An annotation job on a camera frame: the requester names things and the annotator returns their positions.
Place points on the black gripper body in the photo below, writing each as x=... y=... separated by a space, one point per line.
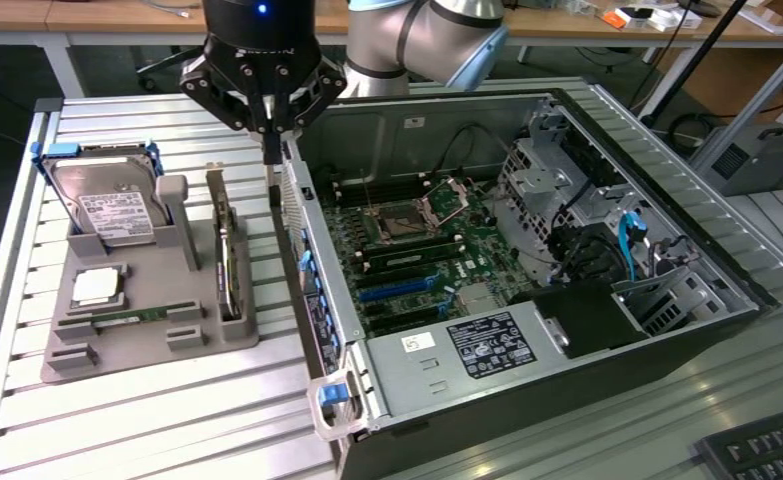
x=260 y=30

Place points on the graphics card with black cooler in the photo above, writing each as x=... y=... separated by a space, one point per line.
x=229 y=270

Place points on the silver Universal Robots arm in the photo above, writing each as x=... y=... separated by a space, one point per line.
x=431 y=35

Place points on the black office chair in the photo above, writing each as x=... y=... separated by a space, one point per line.
x=164 y=63

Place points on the wooden desk with white legs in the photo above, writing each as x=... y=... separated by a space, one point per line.
x=97 y=17
x=638 y=36

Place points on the thin locking lever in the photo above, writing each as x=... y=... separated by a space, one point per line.
x=367 y=197

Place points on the metal socket cover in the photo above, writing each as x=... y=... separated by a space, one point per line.
x=451 y=183

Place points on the hard disk with blue caddy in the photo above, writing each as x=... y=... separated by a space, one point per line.
x=106 y=200

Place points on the CPU socket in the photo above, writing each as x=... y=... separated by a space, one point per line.
x=404 y=222

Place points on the black RAM stick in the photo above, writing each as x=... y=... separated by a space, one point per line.
x=411 y=260

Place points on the perforated metal drive cage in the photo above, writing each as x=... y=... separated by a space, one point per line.
x=537 y=185

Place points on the black expansion slot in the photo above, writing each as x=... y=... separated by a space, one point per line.
x=407 y=326
x=391 y=278
x=404 y=313

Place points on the grey printed parts rack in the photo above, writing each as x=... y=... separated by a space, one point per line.
x=157 y=280

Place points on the silver CPU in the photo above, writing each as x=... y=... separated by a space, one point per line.
x=97 y=287

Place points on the green motherboard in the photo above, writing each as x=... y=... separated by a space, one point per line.
x=404 y=303

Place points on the orange small box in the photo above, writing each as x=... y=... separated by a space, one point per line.
x=614 y=19

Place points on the green RAM stick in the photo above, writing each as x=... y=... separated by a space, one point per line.
x=137 y=316

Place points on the silver chipset heatsink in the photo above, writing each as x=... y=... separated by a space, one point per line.
x=480 y=300

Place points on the white small box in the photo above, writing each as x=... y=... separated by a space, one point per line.
x=674 y=21

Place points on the black stand pole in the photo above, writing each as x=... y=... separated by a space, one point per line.
x=694 y=57

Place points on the grey power supply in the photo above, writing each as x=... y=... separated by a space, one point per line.
x=417 y=370

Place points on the black plastic shroud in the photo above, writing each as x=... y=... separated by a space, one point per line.
x=584 y=315

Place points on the metal disk bay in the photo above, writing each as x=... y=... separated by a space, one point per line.
x=664 y=305

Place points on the black open PC case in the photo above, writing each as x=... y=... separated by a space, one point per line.
x=564 y=400

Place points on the black keyboard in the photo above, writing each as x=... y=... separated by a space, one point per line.
x=771 y=450

